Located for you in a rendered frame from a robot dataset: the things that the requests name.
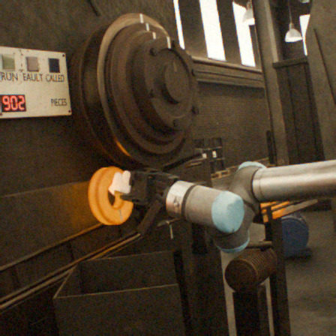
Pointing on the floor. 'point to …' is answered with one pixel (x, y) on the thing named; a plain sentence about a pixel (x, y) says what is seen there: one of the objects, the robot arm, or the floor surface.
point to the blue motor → (295, 235)
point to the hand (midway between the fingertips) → (111, 188)
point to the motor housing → (250, 290)
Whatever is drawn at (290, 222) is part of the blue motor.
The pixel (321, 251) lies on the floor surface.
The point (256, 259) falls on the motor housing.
